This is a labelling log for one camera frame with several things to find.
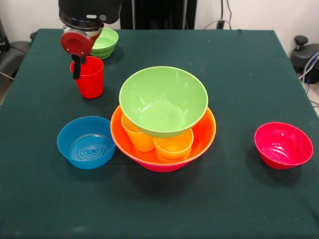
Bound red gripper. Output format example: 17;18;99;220
60;31;102;80

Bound red cup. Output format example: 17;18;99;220
70;56;104;99

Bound large green bowl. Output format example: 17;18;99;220
119;66;209;139

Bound large pink bowl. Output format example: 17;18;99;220
114;138;216;173

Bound large orange bowl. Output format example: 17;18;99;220
110;105;217;165

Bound small green bowl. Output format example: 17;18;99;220
90;27;119;60

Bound black chair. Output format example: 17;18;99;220
0;17;37;80

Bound black cabinet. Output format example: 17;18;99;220
119;0;197;30

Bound blue bowl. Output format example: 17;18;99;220
57;116;117;170

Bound dark green tablecloth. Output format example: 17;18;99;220
0;28;319;239

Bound red bowl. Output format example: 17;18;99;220
254;121;314;170

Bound black equipment base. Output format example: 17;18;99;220
290;35;319;74

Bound white cable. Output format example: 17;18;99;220
203;18;232;30

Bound blue and white cables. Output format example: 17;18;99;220
298;51;319;85

